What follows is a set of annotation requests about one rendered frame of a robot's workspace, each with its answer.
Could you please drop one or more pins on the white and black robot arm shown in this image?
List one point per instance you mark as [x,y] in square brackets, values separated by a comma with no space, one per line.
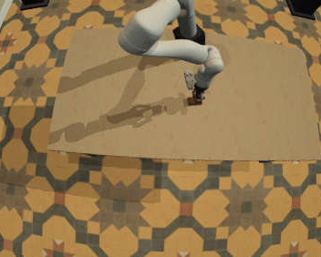
[144,29]

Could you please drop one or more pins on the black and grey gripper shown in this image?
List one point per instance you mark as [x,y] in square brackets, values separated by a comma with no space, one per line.
[199,92]

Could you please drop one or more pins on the brown wooden tray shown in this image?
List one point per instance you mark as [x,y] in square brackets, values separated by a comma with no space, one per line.
[191,102]

